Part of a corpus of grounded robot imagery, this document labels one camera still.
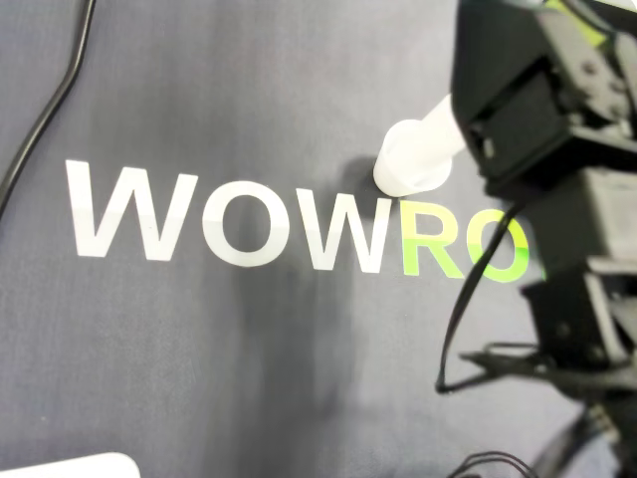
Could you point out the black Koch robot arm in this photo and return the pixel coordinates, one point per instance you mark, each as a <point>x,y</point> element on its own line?
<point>612,224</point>

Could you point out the dark grey printed desk mat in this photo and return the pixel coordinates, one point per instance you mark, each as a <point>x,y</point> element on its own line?
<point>199,348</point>

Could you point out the white translucent plastic cylinder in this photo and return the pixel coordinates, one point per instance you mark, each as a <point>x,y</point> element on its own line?
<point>440,124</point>

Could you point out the white translucent plastic cup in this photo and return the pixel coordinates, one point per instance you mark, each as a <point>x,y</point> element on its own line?
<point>398,174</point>

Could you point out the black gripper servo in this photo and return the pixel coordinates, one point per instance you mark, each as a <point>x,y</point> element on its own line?
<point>527,129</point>

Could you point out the white desk lamp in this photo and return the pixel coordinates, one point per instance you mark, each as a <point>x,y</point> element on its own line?
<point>74,468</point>

